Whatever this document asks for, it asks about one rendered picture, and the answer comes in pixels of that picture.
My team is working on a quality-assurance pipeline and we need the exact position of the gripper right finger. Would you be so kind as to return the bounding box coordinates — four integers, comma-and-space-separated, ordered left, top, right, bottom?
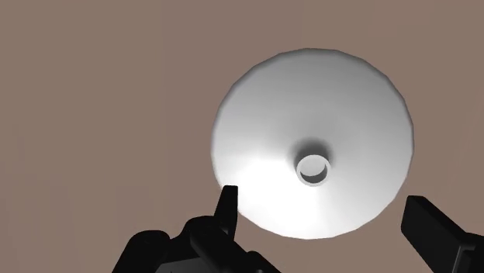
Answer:
400, 195, 484, 273

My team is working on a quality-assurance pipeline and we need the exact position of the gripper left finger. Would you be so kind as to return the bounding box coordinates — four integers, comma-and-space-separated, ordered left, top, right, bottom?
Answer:
112, 185, 282, 273

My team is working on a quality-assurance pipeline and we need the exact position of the white funnel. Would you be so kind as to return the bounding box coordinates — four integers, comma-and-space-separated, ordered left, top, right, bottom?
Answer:
210, 47, 415, 240

